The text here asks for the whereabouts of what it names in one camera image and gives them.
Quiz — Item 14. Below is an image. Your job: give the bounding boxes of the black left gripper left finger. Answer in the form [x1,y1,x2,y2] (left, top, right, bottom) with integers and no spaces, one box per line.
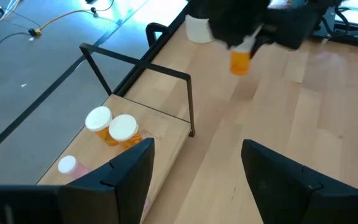
[0,138,155,224]

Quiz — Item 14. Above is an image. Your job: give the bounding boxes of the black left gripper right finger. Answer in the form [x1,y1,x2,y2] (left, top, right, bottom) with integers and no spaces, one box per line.
[241,139,358,224]

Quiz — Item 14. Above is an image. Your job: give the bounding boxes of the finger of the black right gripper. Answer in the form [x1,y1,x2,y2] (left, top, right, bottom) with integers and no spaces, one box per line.
[219,37,233,51]
[252,7,320,58]

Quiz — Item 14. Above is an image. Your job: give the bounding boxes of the small orange medicine bottle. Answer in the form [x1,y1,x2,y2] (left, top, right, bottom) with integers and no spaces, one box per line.
[228,29,262,77]

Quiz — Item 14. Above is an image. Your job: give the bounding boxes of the large orange medicine bottle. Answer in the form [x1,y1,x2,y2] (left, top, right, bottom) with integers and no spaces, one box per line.
[108,114,143,150]
[85,105,119,147]

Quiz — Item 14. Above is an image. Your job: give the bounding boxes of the snake plant white pot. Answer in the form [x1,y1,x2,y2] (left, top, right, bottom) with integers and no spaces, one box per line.
[185,14,214,44]

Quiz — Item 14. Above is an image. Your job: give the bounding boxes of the wooden shelf black metal frame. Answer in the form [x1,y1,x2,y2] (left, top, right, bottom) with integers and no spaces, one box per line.
[35,42,196,224]

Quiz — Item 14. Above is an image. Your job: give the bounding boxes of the black tangled floor cable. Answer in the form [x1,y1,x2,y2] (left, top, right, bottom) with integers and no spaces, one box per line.
[0,30,32,57]

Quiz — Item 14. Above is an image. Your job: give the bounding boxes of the white floor cable bundle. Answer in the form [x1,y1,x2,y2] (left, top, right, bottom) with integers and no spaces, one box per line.
[0,0,21,30]

